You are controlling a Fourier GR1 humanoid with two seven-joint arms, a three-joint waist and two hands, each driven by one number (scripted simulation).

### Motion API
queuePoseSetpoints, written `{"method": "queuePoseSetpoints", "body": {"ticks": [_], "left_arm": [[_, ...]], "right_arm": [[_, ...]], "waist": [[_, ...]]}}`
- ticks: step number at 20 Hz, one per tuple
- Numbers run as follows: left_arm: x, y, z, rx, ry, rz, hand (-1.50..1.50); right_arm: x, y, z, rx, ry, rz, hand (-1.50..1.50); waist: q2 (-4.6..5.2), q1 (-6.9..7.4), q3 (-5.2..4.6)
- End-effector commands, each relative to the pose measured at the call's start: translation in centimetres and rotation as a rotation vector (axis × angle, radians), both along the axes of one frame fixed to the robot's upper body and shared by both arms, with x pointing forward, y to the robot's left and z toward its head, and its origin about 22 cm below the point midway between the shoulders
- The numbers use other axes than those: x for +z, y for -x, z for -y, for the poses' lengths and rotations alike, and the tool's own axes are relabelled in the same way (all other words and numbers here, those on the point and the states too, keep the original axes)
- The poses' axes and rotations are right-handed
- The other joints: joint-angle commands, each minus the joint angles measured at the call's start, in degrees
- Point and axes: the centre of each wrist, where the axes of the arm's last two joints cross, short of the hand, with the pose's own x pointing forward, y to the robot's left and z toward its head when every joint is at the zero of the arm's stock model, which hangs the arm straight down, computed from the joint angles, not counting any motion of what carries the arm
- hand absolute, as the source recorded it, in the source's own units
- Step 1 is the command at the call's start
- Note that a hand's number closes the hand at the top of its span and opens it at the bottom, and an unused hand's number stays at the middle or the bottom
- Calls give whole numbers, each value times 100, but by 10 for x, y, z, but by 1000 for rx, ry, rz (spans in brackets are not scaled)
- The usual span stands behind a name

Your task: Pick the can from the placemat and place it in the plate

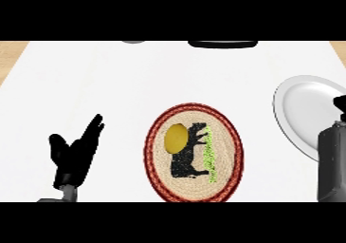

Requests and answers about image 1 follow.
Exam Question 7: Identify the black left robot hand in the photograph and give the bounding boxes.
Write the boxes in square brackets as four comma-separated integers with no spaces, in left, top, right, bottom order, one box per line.
[48,113,107,191]

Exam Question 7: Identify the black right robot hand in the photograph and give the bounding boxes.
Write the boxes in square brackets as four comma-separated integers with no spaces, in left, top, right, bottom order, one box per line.
[333,94,346,125]

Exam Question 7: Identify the white plate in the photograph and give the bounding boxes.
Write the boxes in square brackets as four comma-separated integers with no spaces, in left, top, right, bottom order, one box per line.
[272,74,346,162]

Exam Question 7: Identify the yellow can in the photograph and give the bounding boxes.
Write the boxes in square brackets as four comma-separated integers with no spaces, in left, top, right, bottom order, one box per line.
[163,122,191,155]

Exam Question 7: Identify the oval woven placemat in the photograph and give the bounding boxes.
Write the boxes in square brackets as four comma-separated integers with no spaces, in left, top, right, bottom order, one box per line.
[142,102,246,203]

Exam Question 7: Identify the black flat object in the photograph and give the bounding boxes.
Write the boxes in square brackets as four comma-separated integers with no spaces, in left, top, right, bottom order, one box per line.
[187,40,259,49]

